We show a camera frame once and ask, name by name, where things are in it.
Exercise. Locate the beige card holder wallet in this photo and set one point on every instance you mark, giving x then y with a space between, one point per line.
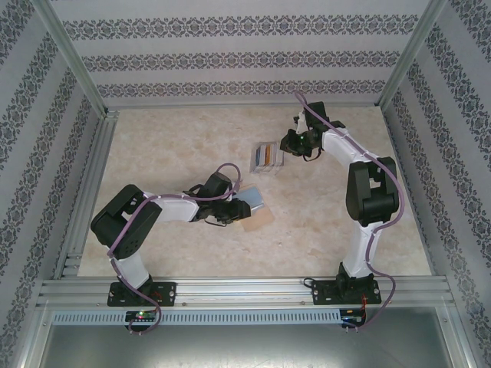
261 220

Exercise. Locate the clear plastic card stand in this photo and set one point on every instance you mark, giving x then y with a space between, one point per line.
266 169

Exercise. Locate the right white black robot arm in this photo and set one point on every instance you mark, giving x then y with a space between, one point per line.
370 191

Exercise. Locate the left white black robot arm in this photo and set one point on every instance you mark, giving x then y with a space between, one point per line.
126 222

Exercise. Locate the dark grey card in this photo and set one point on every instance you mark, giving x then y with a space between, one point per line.
279 155

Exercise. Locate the grey sheet metal panel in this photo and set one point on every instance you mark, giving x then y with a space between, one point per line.
245 349

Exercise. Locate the small circuit board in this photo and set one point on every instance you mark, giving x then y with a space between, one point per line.
141 316
353 319

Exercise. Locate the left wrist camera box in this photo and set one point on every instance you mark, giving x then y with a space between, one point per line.
236 191

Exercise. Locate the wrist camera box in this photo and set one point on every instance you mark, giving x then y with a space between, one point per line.
236 191
302 122

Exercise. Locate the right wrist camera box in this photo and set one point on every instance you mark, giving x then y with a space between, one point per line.
302 122

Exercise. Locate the thin aluminium wall rail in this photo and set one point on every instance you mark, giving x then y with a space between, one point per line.
245 106

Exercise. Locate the aluminium mounting rail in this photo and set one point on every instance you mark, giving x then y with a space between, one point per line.
245 293

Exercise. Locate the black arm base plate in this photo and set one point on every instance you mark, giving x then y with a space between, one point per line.
167 293
322 293

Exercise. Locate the aluminium side rail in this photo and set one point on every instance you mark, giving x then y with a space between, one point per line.
99 153

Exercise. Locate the aluminium corner post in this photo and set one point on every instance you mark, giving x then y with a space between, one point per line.
411 57
73 57

